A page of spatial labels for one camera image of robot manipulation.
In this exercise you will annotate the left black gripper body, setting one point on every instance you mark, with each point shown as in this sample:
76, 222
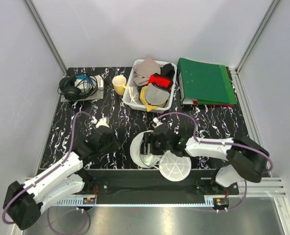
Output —
111, 146

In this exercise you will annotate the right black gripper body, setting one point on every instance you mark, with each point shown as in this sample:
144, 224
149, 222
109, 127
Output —
157, 147

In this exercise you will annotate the white mesh laundry bag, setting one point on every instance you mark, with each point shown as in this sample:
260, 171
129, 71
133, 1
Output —
171, 167

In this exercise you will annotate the white bra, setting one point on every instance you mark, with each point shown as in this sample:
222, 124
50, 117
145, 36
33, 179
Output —
150, 159

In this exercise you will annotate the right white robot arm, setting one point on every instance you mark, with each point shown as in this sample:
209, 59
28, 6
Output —
247, 159

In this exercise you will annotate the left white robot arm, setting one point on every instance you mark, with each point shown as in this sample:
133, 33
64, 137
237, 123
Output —
24, 203

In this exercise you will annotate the white plastic laundry basket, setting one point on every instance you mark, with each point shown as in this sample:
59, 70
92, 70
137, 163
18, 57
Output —
132, 91

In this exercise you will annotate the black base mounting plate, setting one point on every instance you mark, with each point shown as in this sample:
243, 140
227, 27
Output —
149, 187

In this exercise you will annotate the yellow garment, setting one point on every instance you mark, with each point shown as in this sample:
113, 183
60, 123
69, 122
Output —
149, 107

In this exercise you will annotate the silver tray with items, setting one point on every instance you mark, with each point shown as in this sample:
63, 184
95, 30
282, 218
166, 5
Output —
93, 88

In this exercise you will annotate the red and black garment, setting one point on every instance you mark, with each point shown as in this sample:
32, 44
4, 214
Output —
161, 81

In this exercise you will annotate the black headphones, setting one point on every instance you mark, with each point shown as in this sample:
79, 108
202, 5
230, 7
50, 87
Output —
71, 89

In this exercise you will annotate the yellow mug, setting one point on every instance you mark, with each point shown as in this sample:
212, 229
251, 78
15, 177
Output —
119, 83

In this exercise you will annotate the beige garment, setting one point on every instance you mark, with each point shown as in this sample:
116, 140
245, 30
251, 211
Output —
144, 70

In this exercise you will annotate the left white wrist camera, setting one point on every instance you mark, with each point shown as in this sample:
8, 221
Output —
102, 122

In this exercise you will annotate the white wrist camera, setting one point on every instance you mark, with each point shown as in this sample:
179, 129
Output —
102, 122
159, 127

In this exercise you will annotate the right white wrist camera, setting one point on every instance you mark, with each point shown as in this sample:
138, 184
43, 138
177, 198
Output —
159, 127

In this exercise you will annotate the green ring binder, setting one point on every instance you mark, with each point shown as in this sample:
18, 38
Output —
204, 84

